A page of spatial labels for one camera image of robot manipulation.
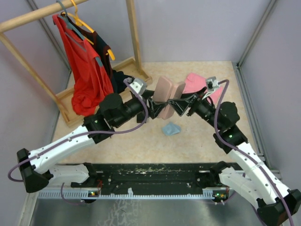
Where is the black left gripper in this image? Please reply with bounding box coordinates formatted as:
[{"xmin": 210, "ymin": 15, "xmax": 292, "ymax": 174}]
[{"xmin": 114, "ymin": 89, "xmax": 168, "ymax": 127}]

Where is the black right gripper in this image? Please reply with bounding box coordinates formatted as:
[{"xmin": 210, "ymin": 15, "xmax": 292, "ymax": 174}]
[{"xmin": 168, "ymin": 87, "xmax": 222, "ymax": 130}]

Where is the black glasses case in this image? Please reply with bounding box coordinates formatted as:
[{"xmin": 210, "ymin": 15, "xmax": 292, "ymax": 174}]
[{"xmin": 136, "ymin": 111, "xmax": 148, "ymax": 124}]

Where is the pink glasses case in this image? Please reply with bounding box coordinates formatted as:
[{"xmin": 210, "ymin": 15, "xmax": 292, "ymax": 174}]
[{"xmin": 153, "ymin": 76, "xmax": 186, "ymax": 120}]

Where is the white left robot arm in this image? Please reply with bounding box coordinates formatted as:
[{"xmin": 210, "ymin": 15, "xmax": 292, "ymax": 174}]
[{"xmin": 17, "ymin": 90, "xmax": 169, "ymax": 193}]

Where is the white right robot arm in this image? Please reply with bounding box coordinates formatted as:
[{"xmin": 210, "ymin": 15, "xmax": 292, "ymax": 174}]
[{"xmin": 167, "ymin": 92, "xmax": 301, "ymax": 226}]

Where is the pink folded t-shirt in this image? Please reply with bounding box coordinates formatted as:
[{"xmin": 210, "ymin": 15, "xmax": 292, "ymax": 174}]
[{"xmin": 183, "ymin": 73, "xmax": 223, "ymax": 105}]

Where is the dark navy garment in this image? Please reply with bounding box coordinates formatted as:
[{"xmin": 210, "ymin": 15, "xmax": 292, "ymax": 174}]
[{"xmin": 77, "ymin": 25, "xmax": 134, "ymax": 95}]

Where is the red tank top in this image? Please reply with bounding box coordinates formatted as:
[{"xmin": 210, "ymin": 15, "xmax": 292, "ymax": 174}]
[{"xmin": 52, "ymin": 14, "xmax": 115, "ymax": 116}]

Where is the wooden clothes rack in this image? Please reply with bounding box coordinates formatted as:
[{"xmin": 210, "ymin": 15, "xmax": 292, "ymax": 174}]
[{"xmin": 0, "ymin": 0, "xmax": 153, "ymax": 129}]

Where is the yellow clothes hanger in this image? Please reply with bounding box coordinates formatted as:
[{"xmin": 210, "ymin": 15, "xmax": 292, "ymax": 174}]
[{"xmin": 63, "ymin": 0, "xmax": 115, "ymax": 61}]

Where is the grey clothes hanger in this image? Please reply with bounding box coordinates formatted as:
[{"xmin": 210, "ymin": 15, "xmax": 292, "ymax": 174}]
[{"xmin": 52, "ymin": 0, "xmax": 103, "ymax": 73}]

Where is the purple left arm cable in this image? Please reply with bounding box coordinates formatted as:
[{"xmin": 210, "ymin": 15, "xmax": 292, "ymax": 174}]
[{"xmin": 8, "ymin": 78, "xmax": 149, "ymax": 206}]

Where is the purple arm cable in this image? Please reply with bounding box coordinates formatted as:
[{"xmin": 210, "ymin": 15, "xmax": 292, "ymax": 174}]
[
  {"xmin": 213, "ymin": 79, "xmax": 296, "ymax": 226},
  {"xmin": 8, "ymin": 78, "xmax": 149, "ymax": 206}
]

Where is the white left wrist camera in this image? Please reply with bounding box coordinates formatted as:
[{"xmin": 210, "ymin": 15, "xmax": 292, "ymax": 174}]
[{"xmin": 129, "ymin": 78, "xmax": 147, "ymax": 95}]

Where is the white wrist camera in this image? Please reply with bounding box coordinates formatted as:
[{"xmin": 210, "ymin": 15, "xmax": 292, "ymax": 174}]
[
  {"xmin": 203, "ymin": 76, "xmax": 221, "ymax": 99},
  {"xmin": 129, "ymin": 78, "xmax": 147, "ymax": 95}
]

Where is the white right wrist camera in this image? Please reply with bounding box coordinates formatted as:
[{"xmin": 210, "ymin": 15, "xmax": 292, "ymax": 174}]
[{"xmin": 203, "ymin": 76, "xmax": 221, "ymax": 99}]

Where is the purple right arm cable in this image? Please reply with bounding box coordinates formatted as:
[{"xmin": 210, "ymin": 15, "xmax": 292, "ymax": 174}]
[{"xmin": 213, "ymin": 79, "xmax": 296, "ymax": 226}]

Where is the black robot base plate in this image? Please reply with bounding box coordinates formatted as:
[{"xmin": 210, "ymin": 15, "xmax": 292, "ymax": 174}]
[{"xmin": 71, "ymin": 162, "xmax": 233, "ymax": 203}]

